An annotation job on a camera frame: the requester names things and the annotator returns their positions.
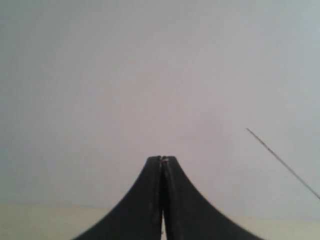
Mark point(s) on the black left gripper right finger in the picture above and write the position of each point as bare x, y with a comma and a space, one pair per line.
188, 215

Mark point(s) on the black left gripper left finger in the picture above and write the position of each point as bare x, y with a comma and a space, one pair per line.
138, 215

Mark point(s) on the thin metal skewer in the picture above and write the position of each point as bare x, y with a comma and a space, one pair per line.
284, 164

